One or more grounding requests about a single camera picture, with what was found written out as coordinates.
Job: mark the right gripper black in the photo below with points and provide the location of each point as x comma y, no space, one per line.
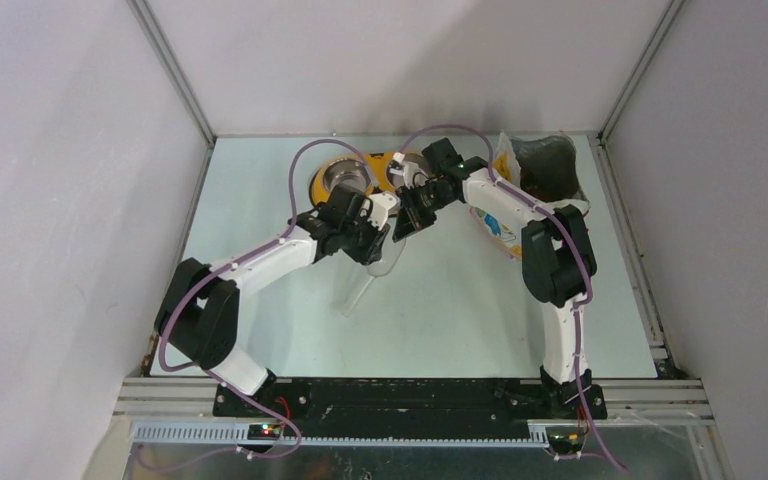
411,219

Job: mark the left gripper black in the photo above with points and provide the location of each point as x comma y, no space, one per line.
372,251

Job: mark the clear plastic scoop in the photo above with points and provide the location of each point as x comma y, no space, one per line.
353,281

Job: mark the colourful pet food bag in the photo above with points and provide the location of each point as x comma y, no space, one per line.
526,172

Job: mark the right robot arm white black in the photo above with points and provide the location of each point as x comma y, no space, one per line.
557,266

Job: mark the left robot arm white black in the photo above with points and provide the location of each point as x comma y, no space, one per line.
198,321

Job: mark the yellow double pet bowl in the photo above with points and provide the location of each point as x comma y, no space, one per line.
380,172

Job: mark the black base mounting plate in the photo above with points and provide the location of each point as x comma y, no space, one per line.
417,405

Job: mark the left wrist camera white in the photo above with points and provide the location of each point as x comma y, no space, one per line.
377,208

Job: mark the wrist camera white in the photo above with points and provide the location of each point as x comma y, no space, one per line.
377,208
400,171

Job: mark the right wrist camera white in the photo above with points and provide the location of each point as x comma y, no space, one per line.
400,171

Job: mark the grey slotted cable duct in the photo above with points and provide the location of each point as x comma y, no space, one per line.
256,434

